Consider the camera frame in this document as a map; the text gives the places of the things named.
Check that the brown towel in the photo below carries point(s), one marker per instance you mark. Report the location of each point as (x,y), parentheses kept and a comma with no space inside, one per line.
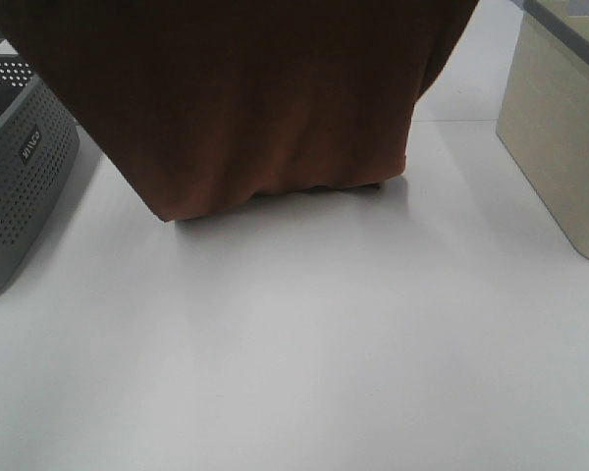
(202,105)

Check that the grey perforated laundry basket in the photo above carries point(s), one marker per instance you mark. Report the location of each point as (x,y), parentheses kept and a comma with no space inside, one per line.
(39,143)

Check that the beige plastic storage basket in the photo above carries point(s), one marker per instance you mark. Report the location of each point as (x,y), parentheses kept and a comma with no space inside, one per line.
(544,119)

